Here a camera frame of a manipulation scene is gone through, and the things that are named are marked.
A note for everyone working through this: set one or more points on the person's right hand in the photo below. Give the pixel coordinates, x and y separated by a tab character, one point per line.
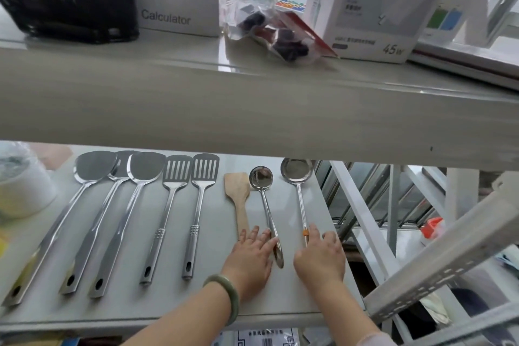
322	266

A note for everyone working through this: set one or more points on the person's left hand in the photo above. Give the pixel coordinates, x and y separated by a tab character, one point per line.
251	268

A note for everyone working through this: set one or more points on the wooden spatula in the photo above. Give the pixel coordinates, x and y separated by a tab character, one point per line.
237	187

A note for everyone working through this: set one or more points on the small steel ladle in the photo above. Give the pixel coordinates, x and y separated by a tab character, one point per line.
260	177

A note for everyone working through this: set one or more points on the large steel ladle orange tip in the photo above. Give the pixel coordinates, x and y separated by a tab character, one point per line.
297	171

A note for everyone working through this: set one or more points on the slotted steel turner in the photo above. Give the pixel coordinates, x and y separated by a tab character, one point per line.
177	171
205	169

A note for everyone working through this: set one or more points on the person's left forearm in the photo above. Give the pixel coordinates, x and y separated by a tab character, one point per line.
182	321

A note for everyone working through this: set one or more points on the person's right forearm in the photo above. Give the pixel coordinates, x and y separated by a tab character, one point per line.
348	317

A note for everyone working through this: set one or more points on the white table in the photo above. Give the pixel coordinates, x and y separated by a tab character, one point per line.
202	297

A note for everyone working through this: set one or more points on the white packet black pattern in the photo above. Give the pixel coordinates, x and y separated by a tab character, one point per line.
267	337

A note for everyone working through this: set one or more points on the orange-capped white bottle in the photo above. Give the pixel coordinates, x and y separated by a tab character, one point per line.
432	228

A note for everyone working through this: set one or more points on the grey upper shelf board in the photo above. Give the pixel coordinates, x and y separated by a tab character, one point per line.
202	114

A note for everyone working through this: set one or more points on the pink block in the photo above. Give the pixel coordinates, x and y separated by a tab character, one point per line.
52	155

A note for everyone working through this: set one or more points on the clear bag of dark items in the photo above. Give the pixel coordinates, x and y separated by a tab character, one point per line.
279	37

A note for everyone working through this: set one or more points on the wrapped white tape roll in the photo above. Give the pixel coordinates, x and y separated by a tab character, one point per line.
24	195

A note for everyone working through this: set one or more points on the flat white red box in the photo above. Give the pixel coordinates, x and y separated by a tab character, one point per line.
466	62

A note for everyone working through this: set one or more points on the white charger box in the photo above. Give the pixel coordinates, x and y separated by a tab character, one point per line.
385	1

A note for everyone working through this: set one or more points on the white metal rack frame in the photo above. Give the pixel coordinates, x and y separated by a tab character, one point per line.
438	258

